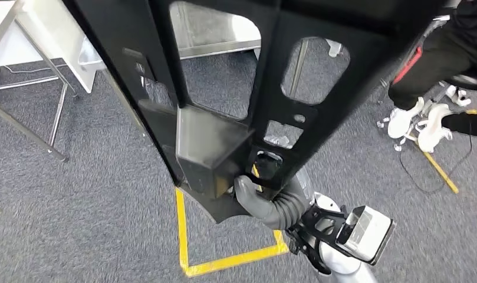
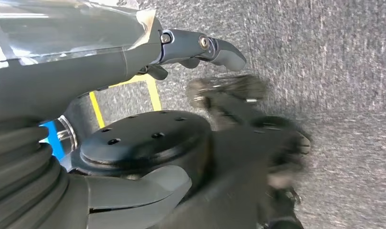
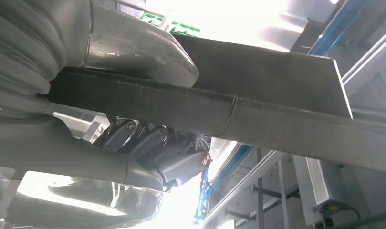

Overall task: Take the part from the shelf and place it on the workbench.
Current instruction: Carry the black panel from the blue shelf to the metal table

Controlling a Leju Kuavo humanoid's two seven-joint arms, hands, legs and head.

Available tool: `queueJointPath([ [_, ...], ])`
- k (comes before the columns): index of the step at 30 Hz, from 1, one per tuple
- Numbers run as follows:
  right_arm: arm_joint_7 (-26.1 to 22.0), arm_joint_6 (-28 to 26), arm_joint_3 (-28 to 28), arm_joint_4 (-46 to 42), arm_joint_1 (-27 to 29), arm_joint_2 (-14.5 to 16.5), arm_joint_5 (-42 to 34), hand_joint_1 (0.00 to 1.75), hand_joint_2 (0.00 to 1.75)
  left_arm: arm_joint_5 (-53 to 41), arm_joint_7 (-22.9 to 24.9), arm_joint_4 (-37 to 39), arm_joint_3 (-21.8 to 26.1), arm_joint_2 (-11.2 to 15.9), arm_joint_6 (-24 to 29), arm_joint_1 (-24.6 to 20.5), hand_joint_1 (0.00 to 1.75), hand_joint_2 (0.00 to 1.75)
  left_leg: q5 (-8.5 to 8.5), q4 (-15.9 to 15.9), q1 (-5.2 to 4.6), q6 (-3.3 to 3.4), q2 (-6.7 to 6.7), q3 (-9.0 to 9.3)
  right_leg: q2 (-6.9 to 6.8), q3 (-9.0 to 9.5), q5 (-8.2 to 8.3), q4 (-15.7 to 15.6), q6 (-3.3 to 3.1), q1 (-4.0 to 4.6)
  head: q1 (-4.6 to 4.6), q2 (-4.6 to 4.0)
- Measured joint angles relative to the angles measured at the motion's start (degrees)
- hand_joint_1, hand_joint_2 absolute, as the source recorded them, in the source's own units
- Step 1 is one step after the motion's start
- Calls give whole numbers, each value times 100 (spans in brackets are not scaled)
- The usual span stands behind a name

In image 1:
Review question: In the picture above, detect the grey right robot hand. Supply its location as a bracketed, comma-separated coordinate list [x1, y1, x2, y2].
[234, 176, 280, 230]

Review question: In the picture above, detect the black plastic panel part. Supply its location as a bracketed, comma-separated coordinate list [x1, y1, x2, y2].
[62, 0, 450, 224]

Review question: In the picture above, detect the yellow floor tape marking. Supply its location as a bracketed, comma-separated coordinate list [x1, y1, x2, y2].
[408, 109, 460, 195]
[175, 187, 290, 278]

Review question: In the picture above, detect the person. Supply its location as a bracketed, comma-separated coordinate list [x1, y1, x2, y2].
[386, 0, 477, 154]

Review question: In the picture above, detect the office chair with casters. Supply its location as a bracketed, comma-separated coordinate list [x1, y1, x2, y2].
[377, 15, 477, 153]

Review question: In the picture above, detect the white partition panel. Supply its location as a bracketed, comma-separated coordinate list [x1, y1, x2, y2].
[0, 0, 106, 94]

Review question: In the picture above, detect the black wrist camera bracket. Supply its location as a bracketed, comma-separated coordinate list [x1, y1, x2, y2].
[285, 203, 354, 274]

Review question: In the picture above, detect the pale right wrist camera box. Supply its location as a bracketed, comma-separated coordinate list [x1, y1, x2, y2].
[335, 206, 396, 266]

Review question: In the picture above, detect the black floor cable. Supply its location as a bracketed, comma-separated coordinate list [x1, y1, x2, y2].
[398, 113, 474, 195]

